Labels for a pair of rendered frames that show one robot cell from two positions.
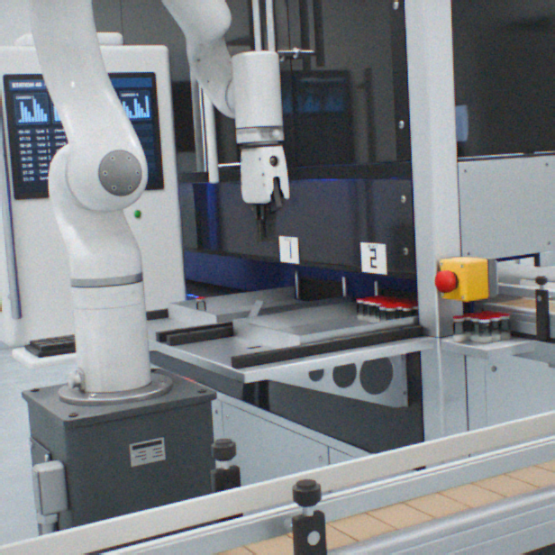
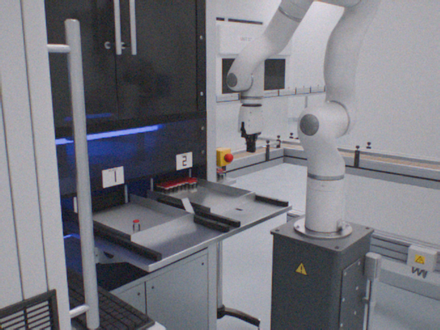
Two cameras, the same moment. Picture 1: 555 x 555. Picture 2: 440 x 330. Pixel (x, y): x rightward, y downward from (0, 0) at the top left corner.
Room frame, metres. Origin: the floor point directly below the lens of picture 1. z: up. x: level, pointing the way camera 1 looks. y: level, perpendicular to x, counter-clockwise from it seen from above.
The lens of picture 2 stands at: (2.40, 1.49, 1.41)
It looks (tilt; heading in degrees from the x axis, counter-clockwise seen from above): 13 degrees down; 250
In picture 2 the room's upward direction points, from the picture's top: straight up
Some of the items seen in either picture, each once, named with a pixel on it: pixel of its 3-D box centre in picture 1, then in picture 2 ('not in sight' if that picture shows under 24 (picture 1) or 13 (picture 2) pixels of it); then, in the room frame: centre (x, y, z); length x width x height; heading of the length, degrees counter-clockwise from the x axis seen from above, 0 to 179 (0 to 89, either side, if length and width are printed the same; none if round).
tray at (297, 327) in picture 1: (339, 323); (200, 194); (1.90, -0.13, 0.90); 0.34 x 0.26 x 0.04; 119
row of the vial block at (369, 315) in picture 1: (384, 313); (181, 187); (1.95, -0.22, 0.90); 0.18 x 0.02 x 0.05; 29
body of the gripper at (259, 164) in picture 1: (262, 171); (251, 117); (1.74, 0.01, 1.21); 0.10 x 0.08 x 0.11; 29
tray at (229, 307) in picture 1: (259, 306); (131, 216); (2.19, 0.04, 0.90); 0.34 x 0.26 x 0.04; 119
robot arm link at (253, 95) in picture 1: (256, 90); (251, 76); (1.75, 0.01, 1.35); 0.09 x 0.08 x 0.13; 29
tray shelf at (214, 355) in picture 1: (268, 332); (181, 216); (2.01, 0.02, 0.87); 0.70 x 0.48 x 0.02; 29
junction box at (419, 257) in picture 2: not in sight; (421, 258); (0.83, -0.04, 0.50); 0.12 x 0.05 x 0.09; 119
